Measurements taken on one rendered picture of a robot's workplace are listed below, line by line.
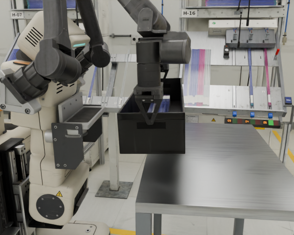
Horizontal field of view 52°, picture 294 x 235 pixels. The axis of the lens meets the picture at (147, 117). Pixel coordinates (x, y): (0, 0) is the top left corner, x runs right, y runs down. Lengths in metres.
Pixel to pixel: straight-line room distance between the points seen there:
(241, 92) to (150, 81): 1.45
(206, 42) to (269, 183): 1.62
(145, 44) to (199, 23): 1.91
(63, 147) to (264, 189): 0.62
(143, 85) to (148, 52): 0.08
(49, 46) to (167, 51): 0.31
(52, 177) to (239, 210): 0.63
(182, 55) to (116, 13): 3.42
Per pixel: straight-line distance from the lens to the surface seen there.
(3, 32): 4.79
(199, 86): 2.11
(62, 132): 1.00
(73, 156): 1.02
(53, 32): 0.85
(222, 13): 2.44
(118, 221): 2.11
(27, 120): 1.09
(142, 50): 0.70
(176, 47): 0.68
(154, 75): 0.71
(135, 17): 0.74
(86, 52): 1.25
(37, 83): 0.86
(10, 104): 0.91
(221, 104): 2.05
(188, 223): 2.10
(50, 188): 1.13
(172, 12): 3.94
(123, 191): 2.40
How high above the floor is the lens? 1.22
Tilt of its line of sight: 16 degrees down
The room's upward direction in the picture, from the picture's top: straight up
